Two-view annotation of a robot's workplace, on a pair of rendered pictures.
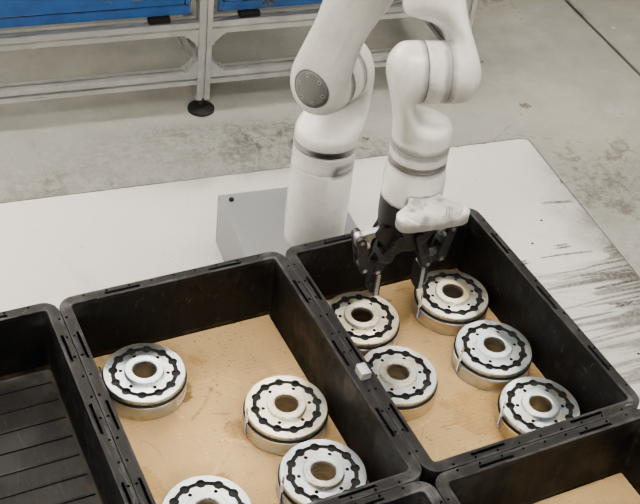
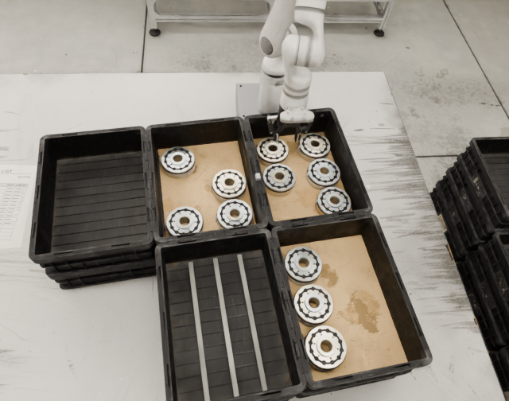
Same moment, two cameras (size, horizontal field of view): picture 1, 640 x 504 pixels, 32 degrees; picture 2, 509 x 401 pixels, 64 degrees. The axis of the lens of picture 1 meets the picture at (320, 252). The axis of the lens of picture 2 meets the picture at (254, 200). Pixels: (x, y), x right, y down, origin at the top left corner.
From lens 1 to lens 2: 0.36 m
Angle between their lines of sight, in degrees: 20
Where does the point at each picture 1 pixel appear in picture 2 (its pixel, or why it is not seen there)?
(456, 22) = (315, 29)
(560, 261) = (378, 131)
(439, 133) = (303, 80)
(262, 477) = (213, 210)
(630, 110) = (454, 56)
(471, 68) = (318, 52)
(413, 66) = (290, 48)
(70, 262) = (176, 102)
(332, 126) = (277, 63)
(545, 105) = (417, 48)
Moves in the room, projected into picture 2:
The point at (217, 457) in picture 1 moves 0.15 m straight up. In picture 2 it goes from (198, 198) to (196, 169)
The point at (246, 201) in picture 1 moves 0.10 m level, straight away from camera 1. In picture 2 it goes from (246, 87) to (253, 70)
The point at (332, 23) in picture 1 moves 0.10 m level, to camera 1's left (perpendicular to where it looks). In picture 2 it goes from (275, 17) to (241, 7)
